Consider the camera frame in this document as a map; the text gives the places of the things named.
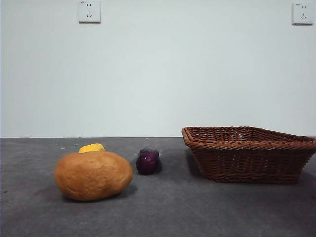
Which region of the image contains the purple eggplant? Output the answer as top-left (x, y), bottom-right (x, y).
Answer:
top-left (136, 146), bottom-right (161, 176)

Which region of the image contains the white wall socket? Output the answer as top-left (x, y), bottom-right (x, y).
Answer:
top-left (292, 2), bottom-right (314, 26)
top-left (79, 0), bottom-right (101, 24)

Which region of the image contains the brown potato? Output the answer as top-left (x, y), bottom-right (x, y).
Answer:
top-left (54, 151), bottom-right (134, 201)

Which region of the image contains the yellow corn cob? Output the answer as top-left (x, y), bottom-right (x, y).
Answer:
top-left (79, 143), bottom-right (105, 154)

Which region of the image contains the brown wicker basket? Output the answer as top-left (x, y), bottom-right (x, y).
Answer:
top-left (181, 126), bottom-right (316, 185)

